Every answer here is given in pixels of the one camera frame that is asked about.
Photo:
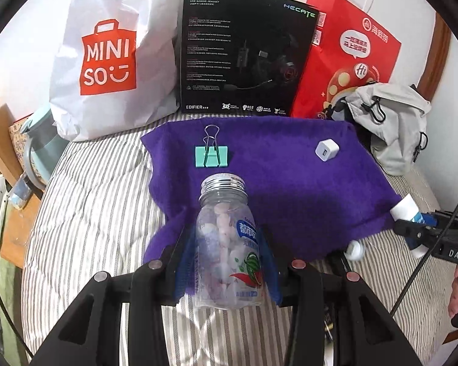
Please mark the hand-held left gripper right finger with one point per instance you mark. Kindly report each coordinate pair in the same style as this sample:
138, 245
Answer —
270, 263

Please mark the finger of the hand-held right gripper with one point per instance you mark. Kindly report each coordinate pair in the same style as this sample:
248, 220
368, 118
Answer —
416, 230
454, 221

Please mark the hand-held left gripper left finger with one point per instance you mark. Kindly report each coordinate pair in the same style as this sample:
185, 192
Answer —
185, 261

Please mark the white jar blue label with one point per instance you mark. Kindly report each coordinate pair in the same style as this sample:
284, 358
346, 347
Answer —
402, 209

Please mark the clear candy bottle silver lid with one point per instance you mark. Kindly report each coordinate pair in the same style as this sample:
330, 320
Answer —
221, 236

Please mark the small white round container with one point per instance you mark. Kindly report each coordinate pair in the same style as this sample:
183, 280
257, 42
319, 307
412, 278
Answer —
355, 251

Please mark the purple towel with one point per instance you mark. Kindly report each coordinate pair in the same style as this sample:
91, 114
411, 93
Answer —
282, 183

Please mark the green binder clip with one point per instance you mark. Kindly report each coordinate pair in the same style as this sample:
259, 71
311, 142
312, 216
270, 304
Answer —
212, 156

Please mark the grey waist bag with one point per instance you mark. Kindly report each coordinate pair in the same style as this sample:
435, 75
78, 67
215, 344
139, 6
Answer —
397, 122

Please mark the white charger cube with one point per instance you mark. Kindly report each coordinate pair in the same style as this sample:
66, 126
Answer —
325, 150

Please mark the brown wooden headboard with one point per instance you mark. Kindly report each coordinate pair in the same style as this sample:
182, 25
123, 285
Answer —
439, 57

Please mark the white plastic bag orange logo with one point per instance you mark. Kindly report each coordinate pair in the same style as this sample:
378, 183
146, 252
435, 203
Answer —
99, 116

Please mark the light blue kettle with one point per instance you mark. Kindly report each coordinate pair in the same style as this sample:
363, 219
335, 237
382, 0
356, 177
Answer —
42, 148

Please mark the red paper bag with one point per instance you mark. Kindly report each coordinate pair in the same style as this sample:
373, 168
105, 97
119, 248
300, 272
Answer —
328, 53

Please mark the black headset box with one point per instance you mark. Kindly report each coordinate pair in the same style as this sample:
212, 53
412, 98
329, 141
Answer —
221, 45

